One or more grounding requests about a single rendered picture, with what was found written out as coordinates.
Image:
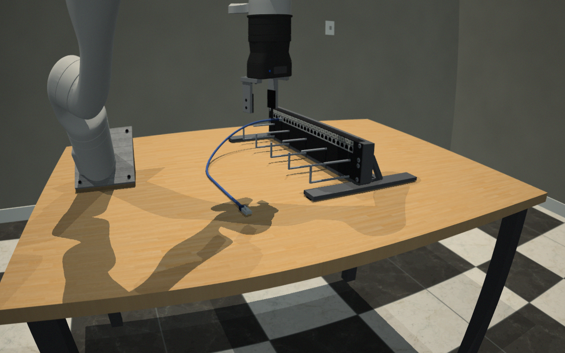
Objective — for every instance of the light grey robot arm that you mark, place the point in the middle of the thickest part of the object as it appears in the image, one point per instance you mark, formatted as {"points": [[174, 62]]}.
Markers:
{"points": [[78, 87]]}

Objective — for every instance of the grey network cable plug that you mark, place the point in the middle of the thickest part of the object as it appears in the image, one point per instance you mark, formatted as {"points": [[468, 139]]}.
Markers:
{"points": [[245, 210]]}

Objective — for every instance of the black patch panel rack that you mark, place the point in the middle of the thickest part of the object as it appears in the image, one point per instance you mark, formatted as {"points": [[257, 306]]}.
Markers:
{"points": [[345, 154]]}

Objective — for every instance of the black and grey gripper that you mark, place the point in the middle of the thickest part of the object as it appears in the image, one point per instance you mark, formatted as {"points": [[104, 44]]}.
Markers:
{"points": [[269, 30]]}

